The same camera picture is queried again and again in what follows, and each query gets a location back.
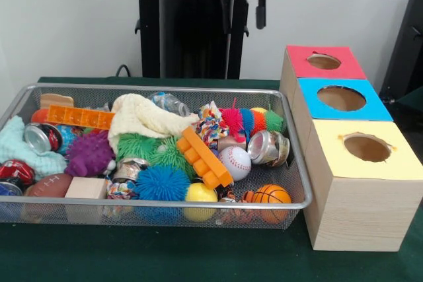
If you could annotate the clear shallow mesh bin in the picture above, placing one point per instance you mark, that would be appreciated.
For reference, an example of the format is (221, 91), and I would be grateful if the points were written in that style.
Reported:
(86, 216)

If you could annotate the dark green table cloth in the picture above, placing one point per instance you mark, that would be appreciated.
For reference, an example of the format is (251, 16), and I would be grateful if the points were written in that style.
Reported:
(198, 255)

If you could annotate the cream knitted cloth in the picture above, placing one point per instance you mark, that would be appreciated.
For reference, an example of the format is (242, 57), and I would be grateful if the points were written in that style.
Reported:
(142, 118)

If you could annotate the crushed silver can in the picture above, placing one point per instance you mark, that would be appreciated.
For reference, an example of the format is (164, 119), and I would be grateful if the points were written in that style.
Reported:
(268, 146)

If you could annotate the white baseball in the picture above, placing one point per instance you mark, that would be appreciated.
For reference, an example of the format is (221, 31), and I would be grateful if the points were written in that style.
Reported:
(235, 163)

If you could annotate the green spiky ball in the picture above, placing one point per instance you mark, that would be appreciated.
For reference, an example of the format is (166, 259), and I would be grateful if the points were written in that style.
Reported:
(173, 156)

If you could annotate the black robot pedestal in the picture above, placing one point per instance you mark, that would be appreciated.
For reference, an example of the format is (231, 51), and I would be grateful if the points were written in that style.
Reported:
(185, 44)

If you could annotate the long flat orange toy brick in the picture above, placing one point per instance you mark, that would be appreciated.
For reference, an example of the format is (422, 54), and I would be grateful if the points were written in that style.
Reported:
(79, 117)

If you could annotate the yellow ball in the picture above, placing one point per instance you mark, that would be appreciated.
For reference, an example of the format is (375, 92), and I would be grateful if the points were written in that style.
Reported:
(201, 196)

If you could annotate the small orange basketball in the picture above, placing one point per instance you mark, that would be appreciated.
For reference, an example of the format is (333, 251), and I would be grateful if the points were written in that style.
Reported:
(271, 194)

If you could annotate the blue spiky ball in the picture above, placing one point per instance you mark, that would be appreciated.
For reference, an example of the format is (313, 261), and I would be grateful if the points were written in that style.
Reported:
(162, 184)

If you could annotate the purple spiky ball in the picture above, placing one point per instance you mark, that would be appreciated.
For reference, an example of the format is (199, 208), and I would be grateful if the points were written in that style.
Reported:
(88, 155)

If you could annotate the orange toy brick round studs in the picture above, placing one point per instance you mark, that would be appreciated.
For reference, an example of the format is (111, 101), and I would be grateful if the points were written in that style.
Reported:
(205, 156)

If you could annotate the wooden box three holes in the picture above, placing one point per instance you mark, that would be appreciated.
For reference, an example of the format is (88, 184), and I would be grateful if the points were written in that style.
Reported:
(357, 203)

